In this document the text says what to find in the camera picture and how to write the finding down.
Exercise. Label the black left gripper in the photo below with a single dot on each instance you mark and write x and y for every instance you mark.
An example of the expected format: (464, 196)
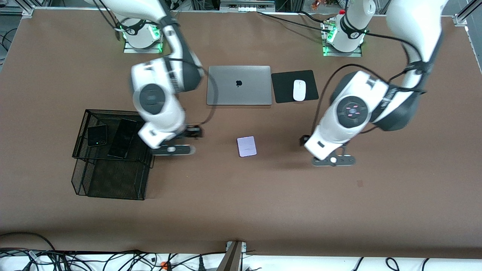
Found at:
(302, 140)

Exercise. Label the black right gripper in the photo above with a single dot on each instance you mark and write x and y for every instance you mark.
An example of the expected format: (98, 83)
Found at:
(192, 131)

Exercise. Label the lavender flip phone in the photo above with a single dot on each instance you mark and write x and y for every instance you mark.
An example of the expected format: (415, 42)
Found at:
(246, 146)

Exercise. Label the long black phone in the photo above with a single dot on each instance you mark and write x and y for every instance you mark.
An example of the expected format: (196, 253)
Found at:
(122, 137)

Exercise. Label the dark dual-camera flip phone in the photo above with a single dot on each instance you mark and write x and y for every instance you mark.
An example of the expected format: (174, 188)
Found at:
(96, 134)

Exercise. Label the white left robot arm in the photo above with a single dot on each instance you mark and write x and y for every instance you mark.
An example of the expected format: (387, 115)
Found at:
(352, 113)

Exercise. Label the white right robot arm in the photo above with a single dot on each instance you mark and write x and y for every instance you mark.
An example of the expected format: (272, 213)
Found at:
(158, 101)

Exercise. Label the white computer mouse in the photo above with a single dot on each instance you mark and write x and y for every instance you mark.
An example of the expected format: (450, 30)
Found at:
(299, 90)

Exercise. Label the black mouse pad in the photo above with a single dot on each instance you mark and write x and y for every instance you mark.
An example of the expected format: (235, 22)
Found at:
(282, 86)

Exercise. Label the silver laptop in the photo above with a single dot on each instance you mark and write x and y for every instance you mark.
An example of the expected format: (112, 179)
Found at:
(239, 84)

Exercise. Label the black mesh tray organizer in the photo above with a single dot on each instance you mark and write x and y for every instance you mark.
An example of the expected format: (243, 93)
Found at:
(113, 177)

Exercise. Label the grey power strip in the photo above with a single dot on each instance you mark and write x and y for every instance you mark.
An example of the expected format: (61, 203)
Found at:
(246, 7)

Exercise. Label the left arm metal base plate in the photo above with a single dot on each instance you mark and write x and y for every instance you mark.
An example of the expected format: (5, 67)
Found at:
(356, 54)

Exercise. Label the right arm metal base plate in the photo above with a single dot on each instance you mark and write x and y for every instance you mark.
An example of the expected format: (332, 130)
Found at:
(131, 49)

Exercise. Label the grey metal bracket post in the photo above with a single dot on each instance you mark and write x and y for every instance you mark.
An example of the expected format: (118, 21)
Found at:
(231, 259)

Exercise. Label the aluminium frame rail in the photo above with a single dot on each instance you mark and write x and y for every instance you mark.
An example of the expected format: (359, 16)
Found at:
(17, 11)
(461, 19)

